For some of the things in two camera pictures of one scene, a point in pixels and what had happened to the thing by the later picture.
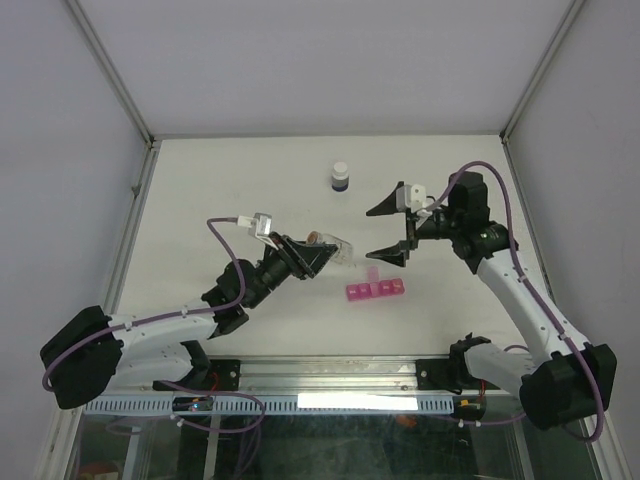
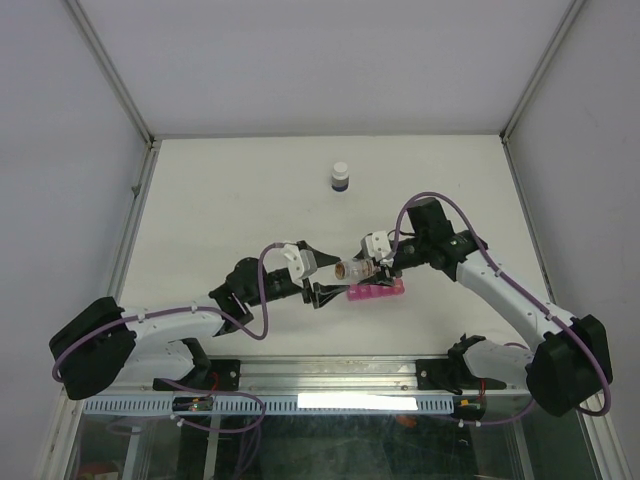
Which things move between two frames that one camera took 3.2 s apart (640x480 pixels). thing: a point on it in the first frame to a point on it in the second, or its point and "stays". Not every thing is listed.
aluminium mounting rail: x=317 y=377 stays
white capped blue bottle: x=340 y=177 stays
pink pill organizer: x=374 y=287 stays
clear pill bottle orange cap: x=342 y=255 to x=354 y=271
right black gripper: x=396 y=253 to x=386 y=273
